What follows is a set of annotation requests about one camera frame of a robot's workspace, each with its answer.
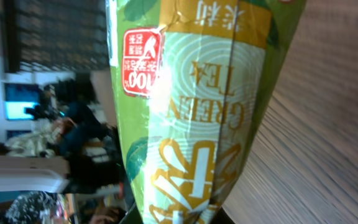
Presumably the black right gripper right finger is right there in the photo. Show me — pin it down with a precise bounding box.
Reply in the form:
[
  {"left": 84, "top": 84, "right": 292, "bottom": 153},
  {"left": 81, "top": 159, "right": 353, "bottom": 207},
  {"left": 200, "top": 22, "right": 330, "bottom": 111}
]
[{"left": 211, "top": 208, "right": 235, "bottom": 224}]

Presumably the grey plastic shopping basket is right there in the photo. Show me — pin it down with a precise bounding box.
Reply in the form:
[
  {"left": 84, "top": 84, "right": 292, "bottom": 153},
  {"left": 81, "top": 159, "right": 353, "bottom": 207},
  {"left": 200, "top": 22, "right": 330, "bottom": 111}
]
[{"left": 0, "top": 0, "right": 109, "bottom": 73}]

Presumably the green juice carton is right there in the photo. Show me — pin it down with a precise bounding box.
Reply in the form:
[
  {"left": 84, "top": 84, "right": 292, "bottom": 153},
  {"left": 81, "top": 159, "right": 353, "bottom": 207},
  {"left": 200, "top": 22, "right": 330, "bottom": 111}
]
[{"left": 106, "top": 0, "right": 306, "bottom": 223}]

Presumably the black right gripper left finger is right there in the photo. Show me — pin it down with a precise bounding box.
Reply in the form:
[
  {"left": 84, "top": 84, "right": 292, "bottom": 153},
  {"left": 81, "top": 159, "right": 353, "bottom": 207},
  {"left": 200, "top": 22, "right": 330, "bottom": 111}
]
[{"left": 119, "top": 203, "right": 143, "bottom": 224}]

